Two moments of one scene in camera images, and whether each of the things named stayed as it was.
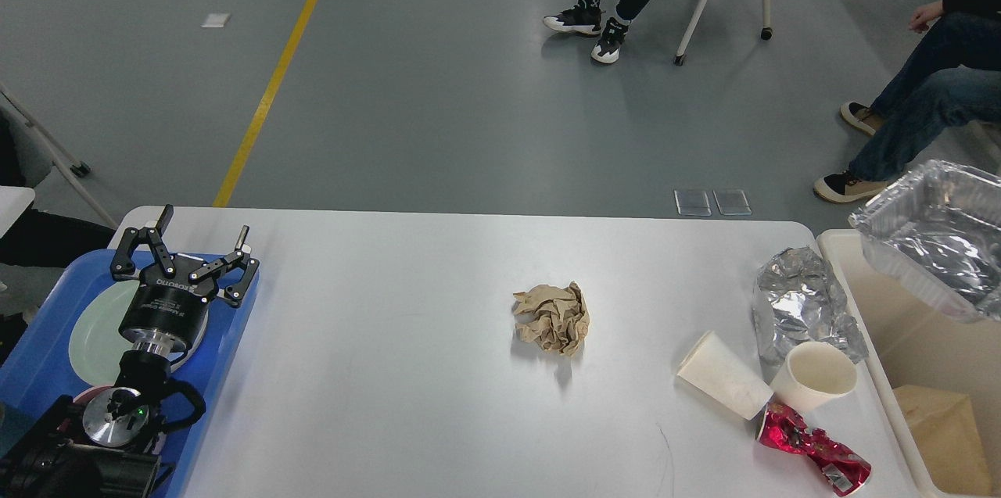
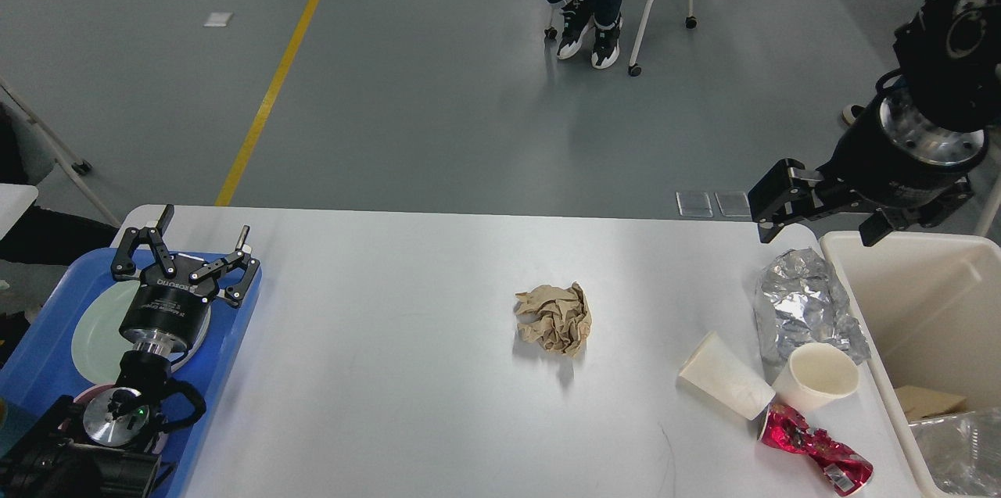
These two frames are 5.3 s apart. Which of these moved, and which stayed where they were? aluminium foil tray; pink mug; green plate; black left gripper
Moved: aluminium foil tray
Stayed: black left gripper; green plate; pink mug
